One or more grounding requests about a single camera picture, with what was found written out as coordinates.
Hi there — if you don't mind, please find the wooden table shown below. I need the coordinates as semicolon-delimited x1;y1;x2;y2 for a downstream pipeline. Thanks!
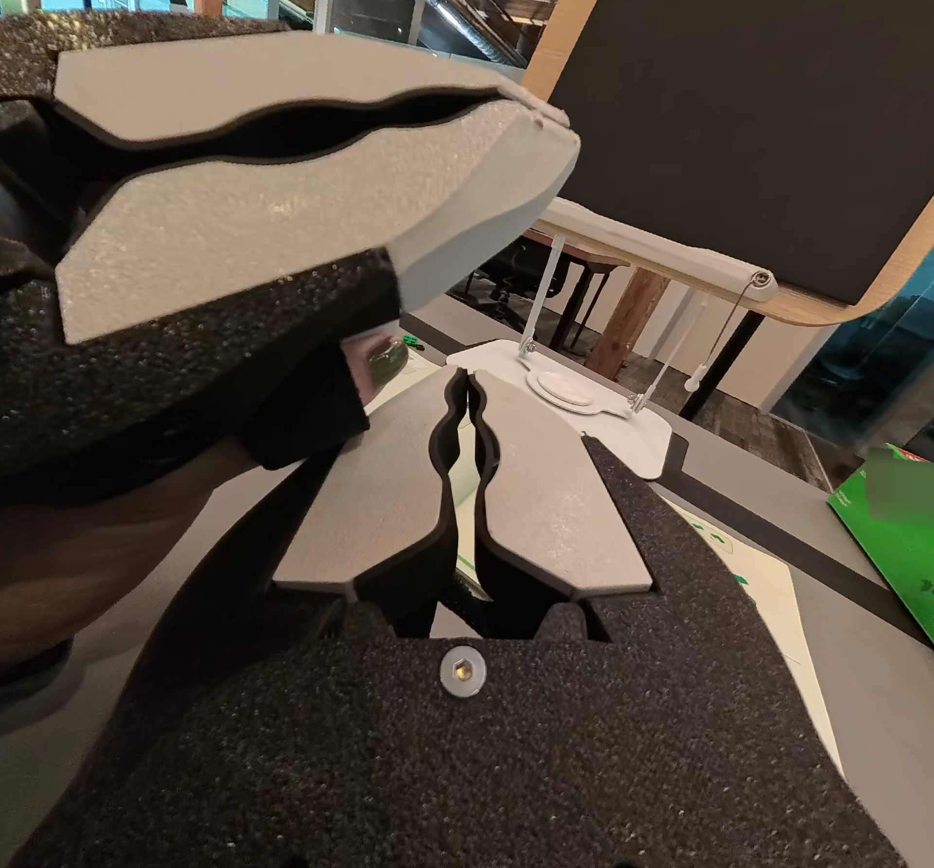
521;222;672;382

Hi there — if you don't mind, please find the green toy brick box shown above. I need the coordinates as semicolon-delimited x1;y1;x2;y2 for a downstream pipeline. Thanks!
828;443;934;646

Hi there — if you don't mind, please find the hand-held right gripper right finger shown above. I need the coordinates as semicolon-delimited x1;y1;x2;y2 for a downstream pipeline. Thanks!
469;369;655;627

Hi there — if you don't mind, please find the grey desk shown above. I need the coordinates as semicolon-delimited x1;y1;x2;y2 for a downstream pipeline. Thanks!
0;299;934;868

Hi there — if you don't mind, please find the black office chair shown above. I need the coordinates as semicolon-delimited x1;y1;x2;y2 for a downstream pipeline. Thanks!
452;241;542;323

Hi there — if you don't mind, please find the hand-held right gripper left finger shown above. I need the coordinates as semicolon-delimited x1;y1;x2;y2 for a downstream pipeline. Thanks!
272;366;469;624

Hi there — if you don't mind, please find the white desk lamp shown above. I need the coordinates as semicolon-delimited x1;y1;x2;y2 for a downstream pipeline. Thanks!
445;197;780;481

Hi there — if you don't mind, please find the person's left hand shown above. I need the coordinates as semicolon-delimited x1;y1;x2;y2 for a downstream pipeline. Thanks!
0;332;411;672

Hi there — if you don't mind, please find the glass office partition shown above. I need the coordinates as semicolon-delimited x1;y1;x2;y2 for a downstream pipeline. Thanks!
0;0;570;77

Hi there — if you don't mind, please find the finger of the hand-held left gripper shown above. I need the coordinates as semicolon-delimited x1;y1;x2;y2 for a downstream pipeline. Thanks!
53;31;572;154
54;98;582;345

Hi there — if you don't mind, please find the black panel with wooden rim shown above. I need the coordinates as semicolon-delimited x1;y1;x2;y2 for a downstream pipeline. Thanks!
521;0;934;329

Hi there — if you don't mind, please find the brick instruction booklet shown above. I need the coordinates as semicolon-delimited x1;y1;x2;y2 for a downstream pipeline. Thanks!
365;354;847;778

